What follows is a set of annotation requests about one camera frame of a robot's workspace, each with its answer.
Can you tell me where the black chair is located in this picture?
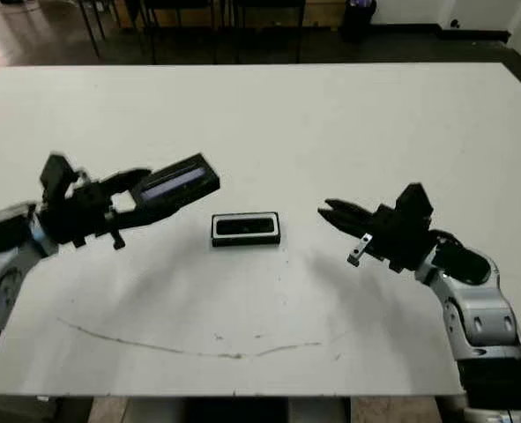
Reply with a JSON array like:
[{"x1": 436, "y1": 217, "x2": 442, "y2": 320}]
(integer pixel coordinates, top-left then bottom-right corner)
[
  {"x1": 130, "y1": 0, "x2": 220, "y2": 63},
  {"x1": 232, "y1": 0, "x2": 308, "y2": 63}
]

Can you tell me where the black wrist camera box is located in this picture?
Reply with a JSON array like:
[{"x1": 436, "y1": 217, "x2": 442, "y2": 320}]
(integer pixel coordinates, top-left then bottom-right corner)
[
  {"x1": 393, "y1": 182, "x2": 436, "y2": 231},
  {"x1": 39, "y1": 152, "x2": 80, "y2": 204}
]

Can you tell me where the black metal desk leg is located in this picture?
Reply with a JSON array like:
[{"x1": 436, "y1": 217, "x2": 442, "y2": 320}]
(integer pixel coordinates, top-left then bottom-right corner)
[{"x1": 78, "y1": 0, "x2": 103, "y2": 58}]

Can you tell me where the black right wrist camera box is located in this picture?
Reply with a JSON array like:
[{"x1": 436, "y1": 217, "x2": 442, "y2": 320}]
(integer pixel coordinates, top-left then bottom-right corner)
[{"x1": 393, "y1": 182, "x2": 436, "y2": 231}]

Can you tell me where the black trash bin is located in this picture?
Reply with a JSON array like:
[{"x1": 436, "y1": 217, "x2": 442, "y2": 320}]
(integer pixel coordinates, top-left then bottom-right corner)
[{"x1": 339, "y1": 0, "x2": 378, "y2": 43}]

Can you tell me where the black camera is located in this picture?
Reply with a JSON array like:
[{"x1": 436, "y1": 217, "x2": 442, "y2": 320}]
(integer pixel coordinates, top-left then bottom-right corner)
[{"x1": 215, "y1": 217, "x2": 276, "y2": 235}]

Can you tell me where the black box base white insert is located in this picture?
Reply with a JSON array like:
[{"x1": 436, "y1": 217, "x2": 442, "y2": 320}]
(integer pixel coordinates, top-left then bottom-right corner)
[{"x1": 210, "y1": 211, "x2": 283, "y2": 249}]

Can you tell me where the black box lid with window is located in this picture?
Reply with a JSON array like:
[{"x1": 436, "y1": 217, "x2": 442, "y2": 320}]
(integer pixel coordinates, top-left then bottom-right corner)
[{"x1": 131, "y1": 152, "x2": 223, "y2": 219}]

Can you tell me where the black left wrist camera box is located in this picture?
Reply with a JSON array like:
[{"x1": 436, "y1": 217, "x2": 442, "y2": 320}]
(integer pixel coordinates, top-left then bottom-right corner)
[{"x1": 39, "y1": 152, "x2": 80, "y2": 204}]

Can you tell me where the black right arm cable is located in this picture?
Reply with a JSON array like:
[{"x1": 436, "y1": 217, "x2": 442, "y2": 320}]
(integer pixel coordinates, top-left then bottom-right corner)
[{"x1": 433, "y1": 227, "x2": 460, "y2": 249}]

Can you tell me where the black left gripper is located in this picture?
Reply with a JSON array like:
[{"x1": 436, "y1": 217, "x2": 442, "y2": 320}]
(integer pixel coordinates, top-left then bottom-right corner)
[{"x1": 41, "y1": 167, "x2": 186, "y2": 251}]

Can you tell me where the brown wooden cabinet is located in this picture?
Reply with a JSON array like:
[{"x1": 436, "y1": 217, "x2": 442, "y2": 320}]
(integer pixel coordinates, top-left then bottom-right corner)
[{"x1": 118, "y1": 0, "x2": 344, "y2": 26}]

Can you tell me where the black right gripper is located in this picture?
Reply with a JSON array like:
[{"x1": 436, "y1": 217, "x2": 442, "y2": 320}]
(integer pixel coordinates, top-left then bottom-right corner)
[{"x1": 317, "y1": 198, "x2": 433, "y2": 273}]

